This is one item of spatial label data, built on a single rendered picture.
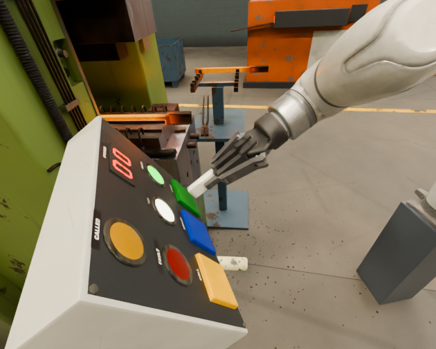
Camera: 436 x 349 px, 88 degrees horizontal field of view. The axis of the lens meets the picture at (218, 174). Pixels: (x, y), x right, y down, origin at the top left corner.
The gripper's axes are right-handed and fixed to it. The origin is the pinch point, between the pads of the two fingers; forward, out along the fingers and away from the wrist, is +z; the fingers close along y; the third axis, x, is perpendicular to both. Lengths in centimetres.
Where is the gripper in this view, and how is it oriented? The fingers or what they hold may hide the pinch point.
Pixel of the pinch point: (203, 183)
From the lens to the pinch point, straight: 49.7
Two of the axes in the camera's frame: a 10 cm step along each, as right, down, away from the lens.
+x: -5.1, -5.5, -6.6
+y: -3.5, -5.7, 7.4
